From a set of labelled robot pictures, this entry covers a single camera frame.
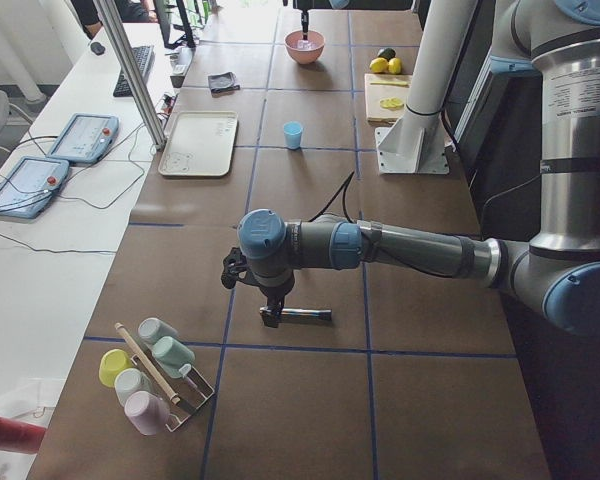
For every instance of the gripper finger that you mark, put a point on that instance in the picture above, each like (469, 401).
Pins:
(271, 316)
(305, 25)

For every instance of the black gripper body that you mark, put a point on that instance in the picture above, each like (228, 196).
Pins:
(274, 292)
(304, 19)

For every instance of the pink bowl with ice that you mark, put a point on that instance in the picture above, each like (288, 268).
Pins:
(303, 48)

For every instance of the mint green cup on rack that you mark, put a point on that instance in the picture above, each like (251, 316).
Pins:
(171, 355)

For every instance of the light blue cup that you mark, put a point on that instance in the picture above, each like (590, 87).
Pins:
(292, 132)

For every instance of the pale cup on rack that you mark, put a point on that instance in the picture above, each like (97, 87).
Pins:
(152, 329)

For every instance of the pink cup on rack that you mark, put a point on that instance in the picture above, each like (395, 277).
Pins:
(147, 412)

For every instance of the grey white cup on rack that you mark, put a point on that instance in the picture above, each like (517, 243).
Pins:
(130, 381)

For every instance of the yellow cup on rack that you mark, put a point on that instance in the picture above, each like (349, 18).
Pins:
(112, 363)

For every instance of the steel muddler black tip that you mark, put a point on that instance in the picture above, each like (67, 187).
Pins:
(320, 315)

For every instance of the yellow lemon near avocado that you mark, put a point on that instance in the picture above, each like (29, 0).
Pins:
(379, 65)

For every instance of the yellow lemon near board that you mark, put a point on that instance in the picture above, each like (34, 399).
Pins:
(394, 66)

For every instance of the grey folded cloth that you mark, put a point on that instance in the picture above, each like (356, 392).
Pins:
(222, 83)

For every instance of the bamboo cutting board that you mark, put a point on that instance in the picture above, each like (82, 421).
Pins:
(374, 93)

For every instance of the yellow plastic knife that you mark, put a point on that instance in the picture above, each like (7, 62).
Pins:
(396, 83)

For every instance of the lemon slices stack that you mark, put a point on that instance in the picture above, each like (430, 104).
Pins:
(392, 103)

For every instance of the cream bear tray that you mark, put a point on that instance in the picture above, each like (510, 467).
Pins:
(200, 144)

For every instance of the far blue teach pendant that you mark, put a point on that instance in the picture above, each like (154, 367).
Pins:
(85, 139)

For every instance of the blue teach pendant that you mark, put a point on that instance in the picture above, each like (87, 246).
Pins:
(31, 185)
(85, 139)

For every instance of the near blue teach pendant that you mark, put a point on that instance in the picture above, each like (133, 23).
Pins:
(31, 185)

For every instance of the red bottle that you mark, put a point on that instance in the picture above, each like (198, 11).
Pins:
(20, 437)

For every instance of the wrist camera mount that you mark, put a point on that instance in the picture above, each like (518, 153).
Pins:
(235, 269)

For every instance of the white wire cup rack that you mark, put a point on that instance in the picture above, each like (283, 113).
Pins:
(185, 396)

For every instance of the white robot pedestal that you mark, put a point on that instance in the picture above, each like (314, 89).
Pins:
(415, 142)

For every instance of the aluminium frame post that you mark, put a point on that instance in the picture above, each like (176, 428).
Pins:
(115, 30)

